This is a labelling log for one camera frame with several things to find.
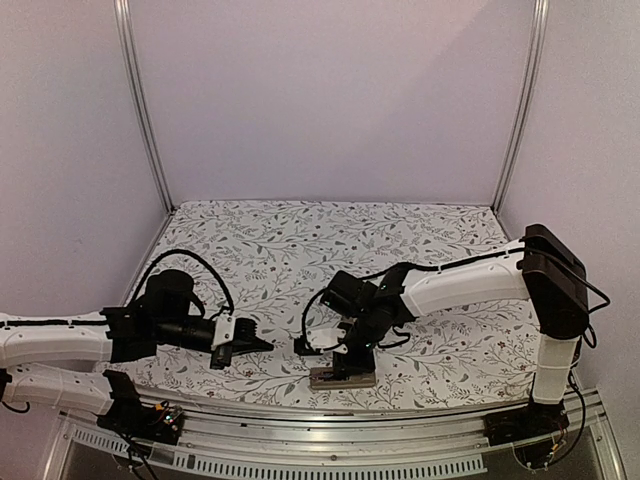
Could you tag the white remote control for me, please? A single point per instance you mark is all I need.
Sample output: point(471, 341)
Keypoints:
point(359, 381)

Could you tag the left aluminium frame post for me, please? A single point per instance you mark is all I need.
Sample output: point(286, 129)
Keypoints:
point(127, 42)

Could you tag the front aluminium rail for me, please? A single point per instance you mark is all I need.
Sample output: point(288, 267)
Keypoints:
point(232, 440)

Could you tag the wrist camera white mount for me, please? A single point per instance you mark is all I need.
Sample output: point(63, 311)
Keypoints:
point(320, 341)
point(223, 333)

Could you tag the right aluminium frame post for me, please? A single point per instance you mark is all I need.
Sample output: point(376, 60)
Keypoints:
point(526, 96)

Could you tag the aluminium frame post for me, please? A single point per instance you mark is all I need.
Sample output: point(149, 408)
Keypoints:
point(127, 42)
point(526, 96)

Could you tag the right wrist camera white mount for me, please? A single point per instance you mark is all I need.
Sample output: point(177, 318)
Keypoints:
point(320, 341)

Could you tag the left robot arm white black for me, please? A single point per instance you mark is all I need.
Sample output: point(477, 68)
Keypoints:
point(168, 313)

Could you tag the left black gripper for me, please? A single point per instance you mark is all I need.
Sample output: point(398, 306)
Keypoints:
point(243, 343)

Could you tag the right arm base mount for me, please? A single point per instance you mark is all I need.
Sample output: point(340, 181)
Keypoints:
point(523, 423)

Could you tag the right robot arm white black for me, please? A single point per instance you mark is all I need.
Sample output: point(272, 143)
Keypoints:
point(538, 268)

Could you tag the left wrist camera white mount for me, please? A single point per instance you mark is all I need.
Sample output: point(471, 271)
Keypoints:
point(223, 333)

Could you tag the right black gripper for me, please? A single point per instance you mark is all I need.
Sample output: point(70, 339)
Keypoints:
point(350, 367)

